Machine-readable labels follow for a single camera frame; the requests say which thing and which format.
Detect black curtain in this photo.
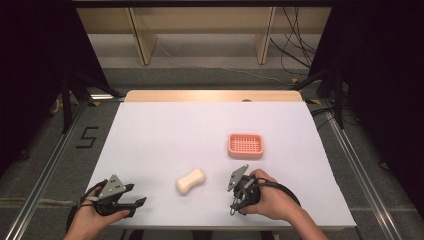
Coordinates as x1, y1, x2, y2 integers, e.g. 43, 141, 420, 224
0, 0, 109, 176
308, 0, 424, 219

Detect wooden table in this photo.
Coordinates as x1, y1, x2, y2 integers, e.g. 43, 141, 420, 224
123, 89, 305, 104

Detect black cables by stand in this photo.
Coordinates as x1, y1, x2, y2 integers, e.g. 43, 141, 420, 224
309, 105, 338, 132

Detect black floor cables bundle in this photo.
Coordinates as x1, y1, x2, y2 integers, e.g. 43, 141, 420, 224
268, 6, 318, 76

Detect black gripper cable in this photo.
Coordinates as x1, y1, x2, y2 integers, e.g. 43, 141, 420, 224
254, 177, 302, 208
65, 179, 108, 233

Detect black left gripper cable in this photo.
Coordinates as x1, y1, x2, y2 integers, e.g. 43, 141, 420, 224
65, 179, 108, 233

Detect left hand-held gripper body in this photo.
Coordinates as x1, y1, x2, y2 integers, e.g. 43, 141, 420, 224
79, 174, 135, 217

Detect black metal stand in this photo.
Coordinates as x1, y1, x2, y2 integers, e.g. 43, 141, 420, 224
59, 64, 125, 135
289, 64, 348, 130

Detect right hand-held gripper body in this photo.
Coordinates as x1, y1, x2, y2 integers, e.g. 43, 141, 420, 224
227, 163, 263, 215

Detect white paper sheet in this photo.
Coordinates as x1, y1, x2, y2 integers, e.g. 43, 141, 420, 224
87, 101, 358, 230

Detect person's right hand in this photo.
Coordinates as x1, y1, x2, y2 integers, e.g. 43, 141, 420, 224
239, 168, 303, 223

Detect person's left hand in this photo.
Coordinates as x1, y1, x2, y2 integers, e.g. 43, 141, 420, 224
68, 186, 132, 235

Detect wooden shelf unit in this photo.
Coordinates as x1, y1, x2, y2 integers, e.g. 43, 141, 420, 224
75, 6, 333, 67

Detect white floor cable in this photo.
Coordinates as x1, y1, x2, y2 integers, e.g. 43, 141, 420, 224
155, 42, 296, 86

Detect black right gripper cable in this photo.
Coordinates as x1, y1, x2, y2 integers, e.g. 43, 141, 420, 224
254, 177, 302, 208

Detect pink soap dish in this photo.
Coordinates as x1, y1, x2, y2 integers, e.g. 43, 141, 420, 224
227, 132, 265, 160

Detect aluminium floor rail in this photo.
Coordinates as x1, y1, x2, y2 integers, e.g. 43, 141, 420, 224
2, 94, 117, 240
321, 99, 403, 240

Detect cream soap bar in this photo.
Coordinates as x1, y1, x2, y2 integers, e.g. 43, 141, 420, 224
175, 167, 207, 196

